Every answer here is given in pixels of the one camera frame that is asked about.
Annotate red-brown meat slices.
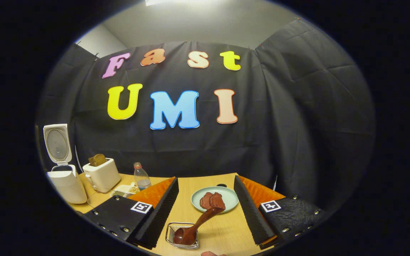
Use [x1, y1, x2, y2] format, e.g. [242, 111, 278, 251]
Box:
[200, 192, 226, 211]

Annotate large ceiling light panel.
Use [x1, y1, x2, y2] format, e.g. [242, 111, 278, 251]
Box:
[145, 0, 205, 7]

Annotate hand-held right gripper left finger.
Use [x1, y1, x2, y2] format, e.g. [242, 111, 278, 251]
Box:
[84, 177, 179, 249]

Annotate white rice cooker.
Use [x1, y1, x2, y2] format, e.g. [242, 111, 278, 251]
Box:
[43, 124, 87, 204]

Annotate light green plate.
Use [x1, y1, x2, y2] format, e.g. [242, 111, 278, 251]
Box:
[191, 186, 239, 214]

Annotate clear plastic water bottle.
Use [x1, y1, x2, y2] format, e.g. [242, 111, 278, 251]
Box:
[134, 162, 151, 191]

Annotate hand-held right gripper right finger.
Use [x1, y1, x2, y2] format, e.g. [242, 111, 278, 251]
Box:
[233, 175, 328, 249]

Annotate white divided bean tray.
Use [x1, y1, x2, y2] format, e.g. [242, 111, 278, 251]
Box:
[114, 182, 140, 198]

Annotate brown wooden spoon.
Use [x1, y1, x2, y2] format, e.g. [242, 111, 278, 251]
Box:
[174, 207, 223, 246]

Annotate white toaster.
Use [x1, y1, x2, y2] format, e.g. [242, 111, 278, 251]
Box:
[83, 158, 121, 193]

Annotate brown bread slice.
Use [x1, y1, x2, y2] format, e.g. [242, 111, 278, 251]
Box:
[88, 154, 107, 167]

